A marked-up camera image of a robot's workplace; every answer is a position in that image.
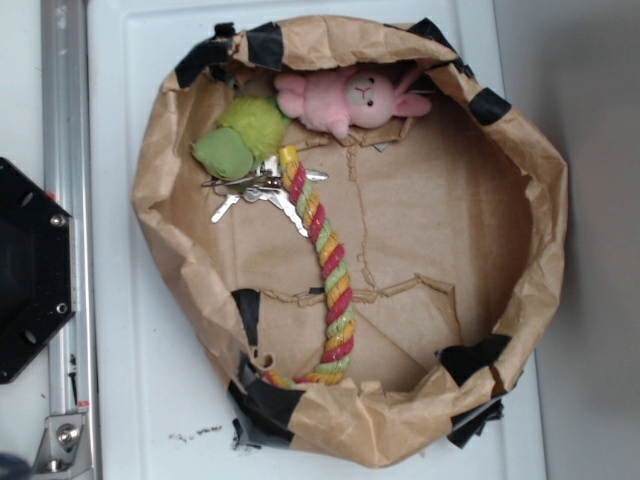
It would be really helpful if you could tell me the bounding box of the pink plush bunny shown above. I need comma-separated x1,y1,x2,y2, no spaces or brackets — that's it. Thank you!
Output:
274,66,432,139

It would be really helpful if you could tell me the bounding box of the silver key bunch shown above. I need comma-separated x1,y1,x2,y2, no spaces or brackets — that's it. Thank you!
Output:
202,156,308,237

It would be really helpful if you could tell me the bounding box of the brown paper bag bin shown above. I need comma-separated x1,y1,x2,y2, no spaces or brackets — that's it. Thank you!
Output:
132,16,568,467

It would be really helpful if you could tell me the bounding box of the green plush toy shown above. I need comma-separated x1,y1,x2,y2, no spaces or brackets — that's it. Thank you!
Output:
191,95,291,181

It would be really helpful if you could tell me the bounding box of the white tray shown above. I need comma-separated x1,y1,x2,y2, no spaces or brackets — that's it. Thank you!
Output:
87,1,546,479

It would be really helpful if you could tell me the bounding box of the multicolour twisted rope toy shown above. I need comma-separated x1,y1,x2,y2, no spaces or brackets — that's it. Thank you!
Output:
264,146,356,388

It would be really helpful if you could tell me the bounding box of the aluminium extrusion rail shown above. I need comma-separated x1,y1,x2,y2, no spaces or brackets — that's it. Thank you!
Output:
34,1,103,479

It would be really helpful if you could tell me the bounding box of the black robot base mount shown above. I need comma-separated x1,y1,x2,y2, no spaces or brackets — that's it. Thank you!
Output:
0,158,74,384

